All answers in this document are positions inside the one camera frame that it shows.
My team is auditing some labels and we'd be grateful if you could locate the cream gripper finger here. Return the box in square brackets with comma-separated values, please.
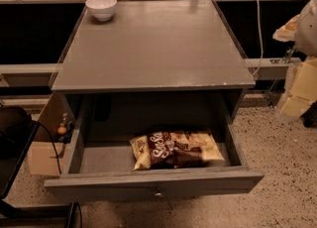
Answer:
[278, 58, 317, 118]
[272, 15, 300, 43]

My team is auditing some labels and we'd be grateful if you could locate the brown chip bag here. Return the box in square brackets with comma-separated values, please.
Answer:
[130, 130, 228, 171]

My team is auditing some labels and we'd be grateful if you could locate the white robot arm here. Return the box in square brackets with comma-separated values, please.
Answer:
[272, 0, 317, 118]

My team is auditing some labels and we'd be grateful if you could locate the grey open top drawer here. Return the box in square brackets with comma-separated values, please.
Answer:
[45, 92, 264, 202]

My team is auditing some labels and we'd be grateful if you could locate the grey wooden cabinet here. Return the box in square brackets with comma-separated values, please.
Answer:
[53, 0, 255, 133]

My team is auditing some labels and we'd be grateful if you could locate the white ceramic bowl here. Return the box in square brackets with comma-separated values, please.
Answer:
[85, 0, 117, 21]

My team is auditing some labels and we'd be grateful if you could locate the small orange ball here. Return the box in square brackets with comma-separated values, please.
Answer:
[57, 127, 67, 136]

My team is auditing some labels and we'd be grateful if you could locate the cardboard box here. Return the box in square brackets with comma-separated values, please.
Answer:
[28, 94, 74, 175]

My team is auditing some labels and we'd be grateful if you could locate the black chair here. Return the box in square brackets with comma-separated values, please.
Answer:
[0, 107, 37, 199]

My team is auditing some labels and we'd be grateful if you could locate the white hanging cable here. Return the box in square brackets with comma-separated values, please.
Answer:
[241, 0, 264, 77]

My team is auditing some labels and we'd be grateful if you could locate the black cable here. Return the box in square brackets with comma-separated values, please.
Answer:
[31, 120, 63, 175]

